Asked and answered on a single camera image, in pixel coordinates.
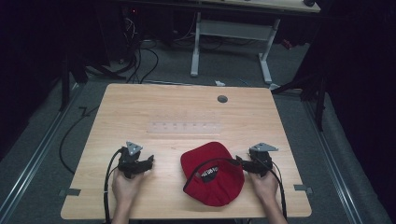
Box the black metal stand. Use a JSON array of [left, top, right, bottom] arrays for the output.
[[58, 50, 90, 112], [270, 69, 329, 133]]

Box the red cap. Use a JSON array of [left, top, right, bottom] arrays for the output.
[[179, 141, 246, 208]]

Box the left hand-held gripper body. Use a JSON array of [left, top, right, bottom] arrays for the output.
[[117, 141, 148, 180]]

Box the metal floor rail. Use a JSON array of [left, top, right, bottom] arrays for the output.
[[0, 83, 86, 220], [302, 99, 364, 224]]

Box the person's left hand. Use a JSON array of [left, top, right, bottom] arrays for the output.
[[111, 168, 146, 207]]

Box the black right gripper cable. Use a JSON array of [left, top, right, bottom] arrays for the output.
[[255, 155, 289, 220]]

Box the bundle of black cables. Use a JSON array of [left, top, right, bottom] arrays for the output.
[[116, 17, 160, 85]]

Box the grey tape piece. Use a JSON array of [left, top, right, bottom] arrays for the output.
[[293, 183, 314, 195], [58, 188, 82, 198]]

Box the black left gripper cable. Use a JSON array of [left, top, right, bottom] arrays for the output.
[[103, 147, 124, 224]]

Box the clear tape strip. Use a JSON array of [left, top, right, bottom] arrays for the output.
[[146, 121, 223, 135]]

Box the white metal-framed desk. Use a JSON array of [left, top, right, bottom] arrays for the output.
[[189, 0, 321, 86]]

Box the black floor cable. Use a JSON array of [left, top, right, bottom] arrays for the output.
[[58, 105, 101, 175]]

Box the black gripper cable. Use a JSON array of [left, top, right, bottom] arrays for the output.
[[103, 147, 124, 224], [255, 155, 289, 220]]

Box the person's right hand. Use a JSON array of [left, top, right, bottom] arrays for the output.
[[247, 170, 280, 208]]

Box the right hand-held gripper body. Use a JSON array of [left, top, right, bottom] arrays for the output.
[[247, 142, 279, 178]]

